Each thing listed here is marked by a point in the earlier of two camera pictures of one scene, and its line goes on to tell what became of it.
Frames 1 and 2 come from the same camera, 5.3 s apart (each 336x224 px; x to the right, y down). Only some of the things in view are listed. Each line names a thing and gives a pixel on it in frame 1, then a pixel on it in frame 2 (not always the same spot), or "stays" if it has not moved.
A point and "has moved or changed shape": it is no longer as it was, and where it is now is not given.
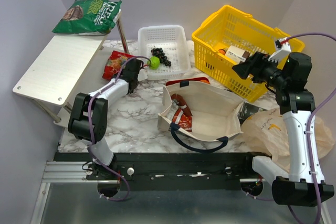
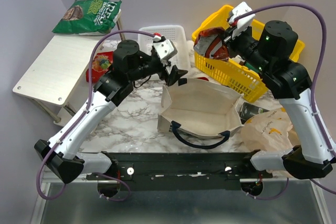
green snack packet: [89, 16] stays
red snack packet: [182, 117] -> [209, 42]
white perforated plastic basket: [172, 40] stays
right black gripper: [254, 66] -> [231, 43]
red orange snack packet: [114, 64] has moved or changed shape
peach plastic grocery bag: [265, 131] stays
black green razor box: [247, 109] stays
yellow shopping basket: [227, 37] stays
